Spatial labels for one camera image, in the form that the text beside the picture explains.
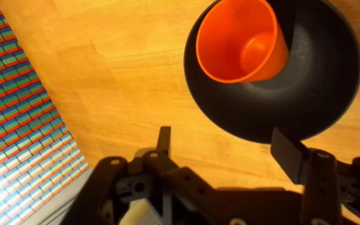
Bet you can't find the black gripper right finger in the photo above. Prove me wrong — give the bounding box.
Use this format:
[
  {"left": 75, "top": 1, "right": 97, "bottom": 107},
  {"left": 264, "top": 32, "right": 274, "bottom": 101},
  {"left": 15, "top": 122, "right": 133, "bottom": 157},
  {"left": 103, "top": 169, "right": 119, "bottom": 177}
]
[{"left": 270, "top": 126, "right": 360, "bottom": 225}]

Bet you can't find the orange plastic cup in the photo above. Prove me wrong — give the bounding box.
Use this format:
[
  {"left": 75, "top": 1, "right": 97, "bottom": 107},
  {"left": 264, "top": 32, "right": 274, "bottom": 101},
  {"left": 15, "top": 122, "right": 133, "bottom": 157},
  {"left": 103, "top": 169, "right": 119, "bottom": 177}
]
[{"left": 195, "top": 0, "right": 290, "bottom": 84}]

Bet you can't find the multicoloured striped carpet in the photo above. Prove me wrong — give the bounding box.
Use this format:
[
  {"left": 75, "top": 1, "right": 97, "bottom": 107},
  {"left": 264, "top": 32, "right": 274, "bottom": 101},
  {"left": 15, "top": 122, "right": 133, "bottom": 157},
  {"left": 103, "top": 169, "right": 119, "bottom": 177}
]
[{"left": 0, "top": 0, "right": 90, "bottom": 225}]

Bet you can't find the black bowl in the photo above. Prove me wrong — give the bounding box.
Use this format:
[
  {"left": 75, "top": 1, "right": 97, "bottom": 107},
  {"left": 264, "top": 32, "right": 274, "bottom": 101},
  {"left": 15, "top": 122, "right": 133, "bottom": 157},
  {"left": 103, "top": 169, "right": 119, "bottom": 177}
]
[{"left": 183, "top": 0, "right": 360, "bottom": 144}]

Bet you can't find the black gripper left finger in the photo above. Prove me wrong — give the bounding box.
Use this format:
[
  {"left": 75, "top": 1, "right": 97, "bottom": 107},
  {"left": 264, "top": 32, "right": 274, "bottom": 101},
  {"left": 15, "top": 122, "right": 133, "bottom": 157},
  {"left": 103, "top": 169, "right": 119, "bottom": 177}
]
[{"left": 62, "top": 124, "right": 248, "bottom": 225}]

